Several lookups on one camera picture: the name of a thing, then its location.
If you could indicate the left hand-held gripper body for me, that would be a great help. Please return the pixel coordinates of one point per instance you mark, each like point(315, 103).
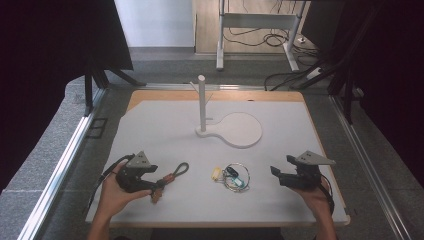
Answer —
point(137, 161)

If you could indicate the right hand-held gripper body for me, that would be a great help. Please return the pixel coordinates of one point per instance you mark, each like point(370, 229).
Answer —
point(306, 173)

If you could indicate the person's right hand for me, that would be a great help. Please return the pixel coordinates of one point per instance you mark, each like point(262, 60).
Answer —
point(313, 198)

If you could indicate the person's left hand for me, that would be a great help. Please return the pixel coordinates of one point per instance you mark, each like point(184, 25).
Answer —
point(111, 196)

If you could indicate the white table mat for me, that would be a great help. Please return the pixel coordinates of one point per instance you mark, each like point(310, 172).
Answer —
point(166, 133)

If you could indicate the blue key tag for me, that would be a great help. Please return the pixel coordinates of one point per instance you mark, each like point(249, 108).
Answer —
point(238, 182)

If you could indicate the black key fob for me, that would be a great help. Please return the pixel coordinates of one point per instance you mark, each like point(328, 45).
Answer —
point(232, 171)

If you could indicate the white key stand round base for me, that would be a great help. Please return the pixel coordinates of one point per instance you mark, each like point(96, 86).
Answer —
point(238, 130)

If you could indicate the yellow key tag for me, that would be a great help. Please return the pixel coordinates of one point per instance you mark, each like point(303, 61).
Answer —
point(216, 174)

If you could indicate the black stand legs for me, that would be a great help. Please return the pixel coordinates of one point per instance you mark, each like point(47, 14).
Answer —
point(96, 80)
point(346, 90)

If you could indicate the white power strip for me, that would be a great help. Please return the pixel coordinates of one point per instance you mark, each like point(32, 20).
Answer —
point(314, 73)

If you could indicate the black curtain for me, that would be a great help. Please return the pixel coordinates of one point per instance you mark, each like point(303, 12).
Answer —
point(50, 66)
point(386, 66)

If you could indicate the aluminium floor rail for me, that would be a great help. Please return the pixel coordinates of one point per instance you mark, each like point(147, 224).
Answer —
point(56, 173)
point(370, 166)

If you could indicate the white metal desk frame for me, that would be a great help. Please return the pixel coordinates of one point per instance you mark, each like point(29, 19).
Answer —
point(256, 20)

